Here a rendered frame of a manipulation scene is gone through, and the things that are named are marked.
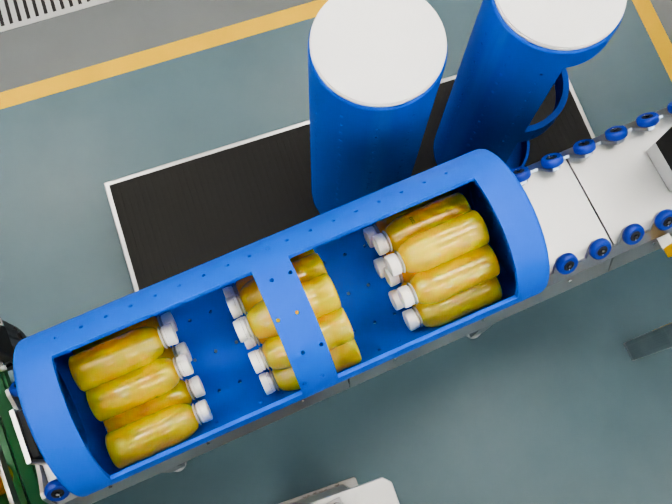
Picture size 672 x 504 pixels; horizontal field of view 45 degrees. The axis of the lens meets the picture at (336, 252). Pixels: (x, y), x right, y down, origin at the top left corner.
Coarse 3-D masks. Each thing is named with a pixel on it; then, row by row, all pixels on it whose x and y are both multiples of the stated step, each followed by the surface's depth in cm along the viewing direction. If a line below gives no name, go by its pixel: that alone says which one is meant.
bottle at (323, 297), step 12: (324, 276) 138; (312, 288) 136; (324, 288) 136; (312, 300) 136; (324, 300) 136; (336, 300) 136; (252, 312) 136; (264, 312) 135; (324, 312) 137; (252, 324) 135; (264, 324) 135; (252, 336) 136; (264, 336) 136
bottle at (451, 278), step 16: (464, 256) 143; (480, 256) 142; (496, 256) 143; (432, 272) 142; (448, 272) 141; (464, 272) 141; (480, 272) 142; (496, 272) 143; (416, 288) 142; (432, 288) 141; (448, 288) 141; (464, 288) 143
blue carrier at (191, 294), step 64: (384, 192) 140; (512, 192) 134; (256, 256) 134; (320, 256) 155; (512, 256) 134; (128, 320) 130; (192, 320) 153; (384, 320) 155; (64, 384) 150; (256, 384) 151; (320, 384) 136; (64, 448) 124; (192, 448) 138
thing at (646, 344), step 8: (664, 328) 223; (640, 336) 240; (648, 336) 234; (656, 336) 230; (664, 336) 225; (624, 344) 252; (632, 344) 247; (640, 344) 241; (648, 344) 236; (656, 344) 232; (664, 344) 227; (632, 352) 249; (640, 352) 244; (648, 352) 239; (656, 352) 234; (632, 360) 252
